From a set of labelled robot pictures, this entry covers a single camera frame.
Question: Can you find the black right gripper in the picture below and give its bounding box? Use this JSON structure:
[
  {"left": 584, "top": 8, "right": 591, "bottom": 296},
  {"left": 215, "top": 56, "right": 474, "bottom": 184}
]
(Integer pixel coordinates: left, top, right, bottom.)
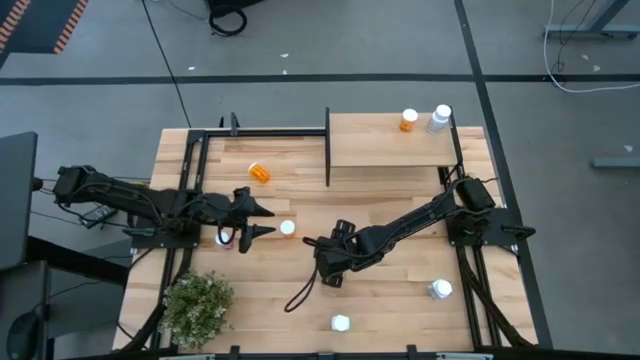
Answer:
[{"left": 302, "top": 218, "right": 362, "bottom": 290}]

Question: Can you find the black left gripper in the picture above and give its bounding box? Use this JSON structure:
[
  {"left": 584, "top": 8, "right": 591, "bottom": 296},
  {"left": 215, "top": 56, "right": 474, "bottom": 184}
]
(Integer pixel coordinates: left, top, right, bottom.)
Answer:
[{"left": 218, "top": 185, "right": 278, "bottom": 255}]

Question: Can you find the translucent bottle white cap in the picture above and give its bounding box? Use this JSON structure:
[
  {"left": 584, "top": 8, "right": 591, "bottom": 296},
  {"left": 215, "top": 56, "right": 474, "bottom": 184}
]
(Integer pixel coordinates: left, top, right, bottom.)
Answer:
[{"left": 425, "top": 103, "right": 453, "bottom": 135}]

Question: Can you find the black shelf side panel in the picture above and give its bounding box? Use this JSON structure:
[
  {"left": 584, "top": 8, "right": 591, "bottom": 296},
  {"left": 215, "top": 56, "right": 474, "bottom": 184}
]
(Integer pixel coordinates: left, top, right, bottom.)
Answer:
[
  {"left": 448, "top": 105, "right": 461, "bottom": 169},
  {"left": 324, "top": 106, "right": 333, "bottom": 188}
]

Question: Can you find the wooden shelf board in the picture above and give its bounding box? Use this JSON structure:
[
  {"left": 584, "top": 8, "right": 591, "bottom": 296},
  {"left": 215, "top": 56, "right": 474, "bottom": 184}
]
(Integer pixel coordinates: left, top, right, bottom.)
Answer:
[{"left": 329, "top": 112, "right": 459, "bottom": 169}]

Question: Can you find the green artificial plant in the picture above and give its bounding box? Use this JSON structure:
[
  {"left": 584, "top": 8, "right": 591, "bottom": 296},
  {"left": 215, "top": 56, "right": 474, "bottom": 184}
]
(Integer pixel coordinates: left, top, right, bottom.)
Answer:
[{"left": 158, "top": 269, "right": 236, "bottom": 351}]

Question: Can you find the black power adapter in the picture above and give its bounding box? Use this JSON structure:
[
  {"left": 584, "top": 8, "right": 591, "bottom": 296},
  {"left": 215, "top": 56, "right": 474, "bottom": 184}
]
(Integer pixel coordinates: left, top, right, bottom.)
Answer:
[{"left": 79, "top": 203, "right": 119, "bottom": 230}]

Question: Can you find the black desk crossbar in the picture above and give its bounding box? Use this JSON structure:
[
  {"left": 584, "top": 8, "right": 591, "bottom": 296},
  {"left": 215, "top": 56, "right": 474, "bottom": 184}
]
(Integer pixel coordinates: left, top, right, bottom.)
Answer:
[{"left": 27, "top": 235, "right": 132, "bottom": 287}]

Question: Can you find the dark grey desk monitor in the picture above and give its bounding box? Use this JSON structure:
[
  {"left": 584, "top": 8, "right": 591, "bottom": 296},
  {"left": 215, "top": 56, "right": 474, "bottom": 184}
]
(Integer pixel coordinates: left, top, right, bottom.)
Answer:
[{"left": 0, "top": 131, "right": 39, "bottom": 272}]

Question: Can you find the black computer mouse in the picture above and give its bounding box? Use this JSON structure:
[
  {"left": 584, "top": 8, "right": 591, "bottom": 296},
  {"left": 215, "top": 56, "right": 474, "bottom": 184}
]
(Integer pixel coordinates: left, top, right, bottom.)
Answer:
[{"left": 5, "top": 310, "right": 42, "bottom": 360}]

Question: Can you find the black orange striped floor mat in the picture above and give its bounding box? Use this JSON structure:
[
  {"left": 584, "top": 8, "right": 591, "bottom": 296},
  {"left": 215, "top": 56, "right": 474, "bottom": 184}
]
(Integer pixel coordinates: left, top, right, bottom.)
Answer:
[{"left": 0, "top": 0, "right": 91, "bottom": 55}]

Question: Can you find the grey floor bar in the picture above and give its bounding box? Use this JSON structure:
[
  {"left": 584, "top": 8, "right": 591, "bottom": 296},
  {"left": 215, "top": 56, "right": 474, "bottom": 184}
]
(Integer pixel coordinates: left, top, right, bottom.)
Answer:
[{"left": 591, "top": 156, "right": 640, "bottom": 170}]

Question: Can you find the grey desk base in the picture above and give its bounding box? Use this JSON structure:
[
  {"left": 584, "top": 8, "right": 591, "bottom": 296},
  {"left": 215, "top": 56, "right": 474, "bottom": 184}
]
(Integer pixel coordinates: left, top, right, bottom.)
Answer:
[{"left": 543, "top": 0, "right": 640, "bottom": 40}]

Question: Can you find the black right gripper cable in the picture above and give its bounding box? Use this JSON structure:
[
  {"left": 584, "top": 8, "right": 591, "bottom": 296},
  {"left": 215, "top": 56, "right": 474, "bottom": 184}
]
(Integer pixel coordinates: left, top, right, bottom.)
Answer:
[{"left": 283, "top": 267, "right": 322, "bottom": 314}]

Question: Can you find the black aluminium table frame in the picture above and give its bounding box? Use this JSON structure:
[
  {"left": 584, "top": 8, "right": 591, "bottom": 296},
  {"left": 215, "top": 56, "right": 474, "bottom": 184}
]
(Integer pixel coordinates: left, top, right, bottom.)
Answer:
[{"left": 112, "top": 112, "right": 554, "bottom": 360}]

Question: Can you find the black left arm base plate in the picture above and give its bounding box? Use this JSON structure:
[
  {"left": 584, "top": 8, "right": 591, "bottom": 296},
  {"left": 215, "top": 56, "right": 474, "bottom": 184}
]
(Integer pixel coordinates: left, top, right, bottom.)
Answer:
[{"left": 123, "top": 219, "right": 204, "bottom": 250}]

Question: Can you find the black cable bundle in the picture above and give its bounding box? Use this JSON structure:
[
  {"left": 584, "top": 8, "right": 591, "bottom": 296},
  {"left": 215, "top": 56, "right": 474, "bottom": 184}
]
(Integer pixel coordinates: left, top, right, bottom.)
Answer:
[
  {"left": 117, "top": 248, "right": 194, "bottom": 352},
  {"left": 457, "top": 247, "right": 534, "bottom": 350}
]

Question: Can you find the black floor cable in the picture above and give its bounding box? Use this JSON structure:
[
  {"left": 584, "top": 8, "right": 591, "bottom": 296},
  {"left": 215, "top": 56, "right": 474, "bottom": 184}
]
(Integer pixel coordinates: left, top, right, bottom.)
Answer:
[{"left": 141, "top": 0, "right": 194, "bottom": 129}]

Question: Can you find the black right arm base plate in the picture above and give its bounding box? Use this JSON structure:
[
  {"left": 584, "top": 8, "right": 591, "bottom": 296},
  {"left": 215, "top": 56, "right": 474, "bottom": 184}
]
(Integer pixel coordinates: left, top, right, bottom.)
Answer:
[{"left": 444, "top": 207, "right": 537, "bottom": 248}]

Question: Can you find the black cable coil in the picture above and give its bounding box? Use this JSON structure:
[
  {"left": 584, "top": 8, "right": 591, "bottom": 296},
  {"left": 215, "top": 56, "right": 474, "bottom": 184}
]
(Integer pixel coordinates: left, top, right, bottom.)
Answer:
[{"left": 207, "top": 0, "right": 250, "bottom": 38}]

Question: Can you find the white floor cable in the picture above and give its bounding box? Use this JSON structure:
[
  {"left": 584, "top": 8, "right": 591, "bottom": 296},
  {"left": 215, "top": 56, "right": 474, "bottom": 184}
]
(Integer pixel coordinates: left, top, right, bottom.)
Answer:
[{"left": 542, "top": 0, "right": 640, "bottom": 94}]

